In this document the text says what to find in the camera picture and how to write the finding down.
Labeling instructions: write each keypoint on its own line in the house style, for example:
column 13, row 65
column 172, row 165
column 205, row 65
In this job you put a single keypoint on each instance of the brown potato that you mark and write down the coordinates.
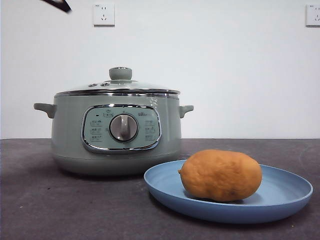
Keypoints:
column 220, row 175

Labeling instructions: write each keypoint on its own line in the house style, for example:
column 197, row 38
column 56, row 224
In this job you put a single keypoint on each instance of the glass lid with green knob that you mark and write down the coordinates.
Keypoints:
column 120, row 74

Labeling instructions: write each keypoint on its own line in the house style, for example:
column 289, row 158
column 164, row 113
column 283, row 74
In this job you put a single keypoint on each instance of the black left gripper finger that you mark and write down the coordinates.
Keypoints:
column 58, row 4

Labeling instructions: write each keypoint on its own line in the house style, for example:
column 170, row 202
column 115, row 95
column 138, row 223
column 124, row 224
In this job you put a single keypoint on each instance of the white wall socket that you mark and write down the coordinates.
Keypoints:
column 313, row 15
column 104, row 15

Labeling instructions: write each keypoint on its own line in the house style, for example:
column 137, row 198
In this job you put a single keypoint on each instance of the pale green electric steamer pot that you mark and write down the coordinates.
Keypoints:
column 70, row 140

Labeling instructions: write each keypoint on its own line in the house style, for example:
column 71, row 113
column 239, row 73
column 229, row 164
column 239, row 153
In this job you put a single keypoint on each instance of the blue round plate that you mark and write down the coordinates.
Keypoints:
column 165, row 190

